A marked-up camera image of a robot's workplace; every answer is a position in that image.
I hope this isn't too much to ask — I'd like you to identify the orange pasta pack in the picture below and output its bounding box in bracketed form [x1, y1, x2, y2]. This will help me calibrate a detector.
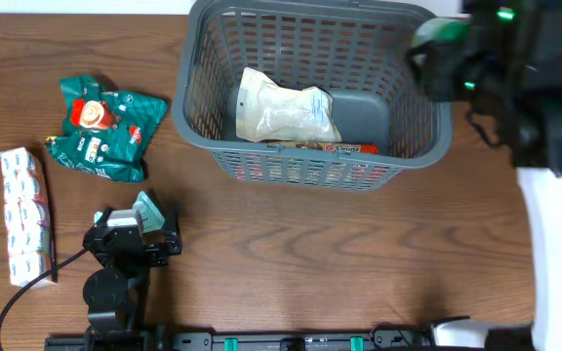
[234, 139, 390, 186]

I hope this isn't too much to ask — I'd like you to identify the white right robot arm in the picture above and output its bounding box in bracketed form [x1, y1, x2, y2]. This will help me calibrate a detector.
[406, 0, 562, 350]

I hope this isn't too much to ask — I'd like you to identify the white tissue pack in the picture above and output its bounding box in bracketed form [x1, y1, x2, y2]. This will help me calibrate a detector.
[0, 147, 58, 287]

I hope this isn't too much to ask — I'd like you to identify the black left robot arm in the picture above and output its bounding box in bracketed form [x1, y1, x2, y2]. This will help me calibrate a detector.
[83, 208, 182, 351]

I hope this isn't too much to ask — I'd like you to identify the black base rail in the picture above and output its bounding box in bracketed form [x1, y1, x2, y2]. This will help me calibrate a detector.
[44, 329, 536, 351]

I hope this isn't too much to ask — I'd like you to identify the small teal packet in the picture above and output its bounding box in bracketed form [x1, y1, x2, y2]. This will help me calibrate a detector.
[93, 190, 167, 234]

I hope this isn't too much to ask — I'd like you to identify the green coffee bag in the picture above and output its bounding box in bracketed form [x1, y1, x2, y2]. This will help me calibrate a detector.
[46, 75, 168, 183]

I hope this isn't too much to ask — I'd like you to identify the white paper pouch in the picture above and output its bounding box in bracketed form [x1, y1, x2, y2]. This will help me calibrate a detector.
[235, 67, 341, 142]

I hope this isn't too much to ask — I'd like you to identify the grey plastic basket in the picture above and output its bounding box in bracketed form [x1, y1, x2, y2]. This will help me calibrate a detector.
[172, 0, 452, 190]

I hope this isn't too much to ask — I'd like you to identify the green lid jar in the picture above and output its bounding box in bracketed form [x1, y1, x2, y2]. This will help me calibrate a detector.
[407, 18, 469, 66]

